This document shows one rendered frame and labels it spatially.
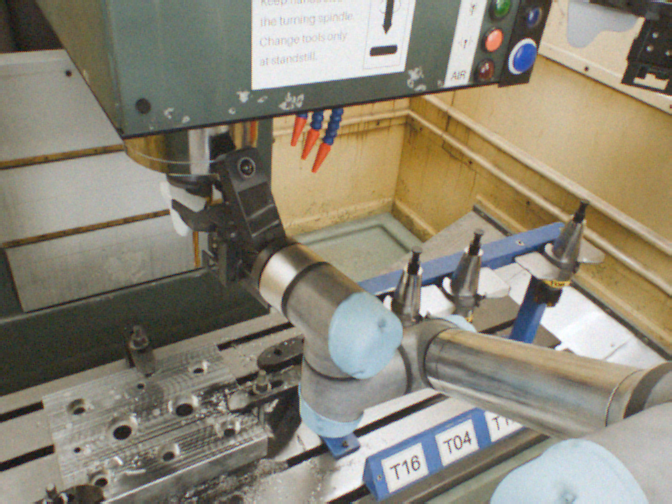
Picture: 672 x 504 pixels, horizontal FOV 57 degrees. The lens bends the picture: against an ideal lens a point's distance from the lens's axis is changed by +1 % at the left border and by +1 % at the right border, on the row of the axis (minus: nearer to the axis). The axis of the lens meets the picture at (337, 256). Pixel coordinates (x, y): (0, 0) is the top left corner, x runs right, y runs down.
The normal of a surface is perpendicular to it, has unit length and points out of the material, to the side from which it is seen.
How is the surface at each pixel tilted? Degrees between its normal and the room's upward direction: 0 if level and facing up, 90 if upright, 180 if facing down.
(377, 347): 90
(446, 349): 55
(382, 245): 0
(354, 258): 0
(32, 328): 90
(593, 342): 24
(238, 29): 90
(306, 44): 90
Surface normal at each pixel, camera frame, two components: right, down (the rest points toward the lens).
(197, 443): 0.09, -0.80
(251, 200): 0.61, 0.00
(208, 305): 0.50, 0.55
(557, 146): -0.86, 0.24
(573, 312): -0.27, -0.63
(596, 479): -0.12, -0.94
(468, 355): -0.76, -0.54
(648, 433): -0.16, -0.98
